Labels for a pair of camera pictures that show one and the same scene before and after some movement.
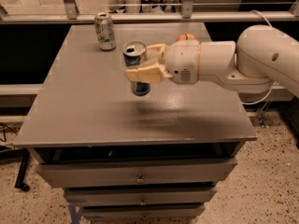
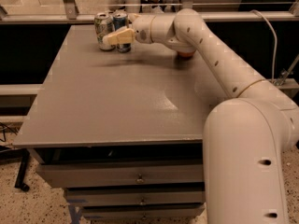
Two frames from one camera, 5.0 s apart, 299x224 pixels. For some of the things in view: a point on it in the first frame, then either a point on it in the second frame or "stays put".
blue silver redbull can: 134,53 → 120,22
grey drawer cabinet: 125,157 stays put
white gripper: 181,61 → 142,28
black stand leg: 7,154 stays put
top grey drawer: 132,173 stays put
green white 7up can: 106,33 stays put
